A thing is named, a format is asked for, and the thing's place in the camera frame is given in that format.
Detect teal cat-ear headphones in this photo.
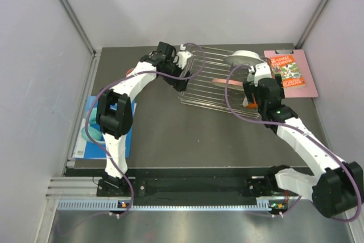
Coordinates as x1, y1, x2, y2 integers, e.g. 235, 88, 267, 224
81, 118, 105, 145

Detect orange paperback book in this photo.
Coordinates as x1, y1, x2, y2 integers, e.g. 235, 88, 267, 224
269, 55, 305, 89

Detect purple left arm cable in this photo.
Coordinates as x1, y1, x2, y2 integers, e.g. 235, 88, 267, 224
85, 42, 206, 221

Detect grey cable duct rail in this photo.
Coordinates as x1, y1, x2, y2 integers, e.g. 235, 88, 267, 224
56, 199, 287, 212

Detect metal wire dish rack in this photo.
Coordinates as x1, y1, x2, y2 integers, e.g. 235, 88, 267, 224
179, 46, 260, 119

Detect pink plastic cup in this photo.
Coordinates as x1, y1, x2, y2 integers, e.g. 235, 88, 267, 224
126, 68, 134, 76

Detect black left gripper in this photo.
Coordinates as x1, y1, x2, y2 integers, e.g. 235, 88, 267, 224
160, 56, 192, 92

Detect pink clipboard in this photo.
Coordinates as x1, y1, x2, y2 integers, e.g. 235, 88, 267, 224
264, 50, 318, 98

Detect white and orange bowl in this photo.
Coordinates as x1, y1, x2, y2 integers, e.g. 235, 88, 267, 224
242, 97, 258, 109

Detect pink and cream plate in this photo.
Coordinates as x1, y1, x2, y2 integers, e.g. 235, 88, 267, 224
211, 79, 243, 90

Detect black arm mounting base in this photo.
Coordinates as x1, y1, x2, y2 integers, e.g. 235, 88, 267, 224
65, 167, 295, 207

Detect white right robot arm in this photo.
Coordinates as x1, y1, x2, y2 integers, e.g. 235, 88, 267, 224
243, 63, 363, 218

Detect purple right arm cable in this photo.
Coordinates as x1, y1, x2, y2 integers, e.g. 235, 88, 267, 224
224, 65, 362, 224

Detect white speckled plate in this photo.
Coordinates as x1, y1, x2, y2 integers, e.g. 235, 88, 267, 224
223, 50, 264, 66

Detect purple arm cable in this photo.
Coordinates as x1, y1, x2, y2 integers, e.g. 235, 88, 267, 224
224, 65, 362, 224
85, 42, 206, 221

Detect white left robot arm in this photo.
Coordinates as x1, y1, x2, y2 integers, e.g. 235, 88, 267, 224
96, 42, 192, 196

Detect blue clip file folder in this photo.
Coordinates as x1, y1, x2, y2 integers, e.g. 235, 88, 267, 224
72, 95, 137, 159

